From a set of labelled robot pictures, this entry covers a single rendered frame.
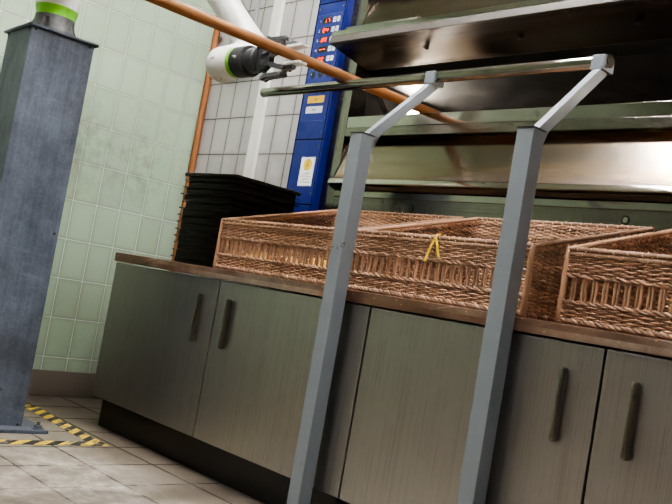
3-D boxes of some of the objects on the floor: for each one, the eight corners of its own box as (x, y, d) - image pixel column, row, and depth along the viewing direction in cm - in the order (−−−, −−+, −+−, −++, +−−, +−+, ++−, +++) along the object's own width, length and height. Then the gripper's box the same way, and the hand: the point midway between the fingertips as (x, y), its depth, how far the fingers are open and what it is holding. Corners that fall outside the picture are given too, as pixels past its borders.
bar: (204, 454, 270) (269, 90, 277) (552, 607, 178) (639, 55, 184) (115, 453, 249) (188, 59, 255) (459, 628, 156) (560, 3, 163)
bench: (216, 427, 323) (244, 275, 326) (1040, 752, 146) (1083, 412, 149) (79, 423, 284) (111, 251, 287) (971, 857, 108) (1031, 397, 111)
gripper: (267, 36, 256) (320, 28, 239) (256, 93, 255) (309, 88, 238) (247, 28, 251) (300, 18, 233) (236, 85, 250) (288, 80, 233)
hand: (296, 55), depth 238 cm, fingers open, 4 cm apart
